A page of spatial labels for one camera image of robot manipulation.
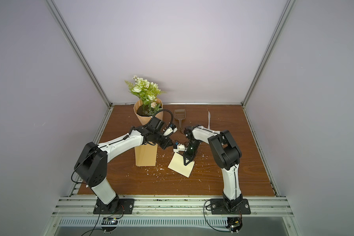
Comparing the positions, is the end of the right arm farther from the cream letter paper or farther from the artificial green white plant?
the artificial green white plant

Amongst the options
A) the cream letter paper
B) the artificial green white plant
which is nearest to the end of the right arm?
the cream letter paper

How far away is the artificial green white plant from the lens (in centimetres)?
89

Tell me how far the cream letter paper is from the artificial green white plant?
333 millimetres

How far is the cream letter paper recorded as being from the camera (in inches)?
33.9
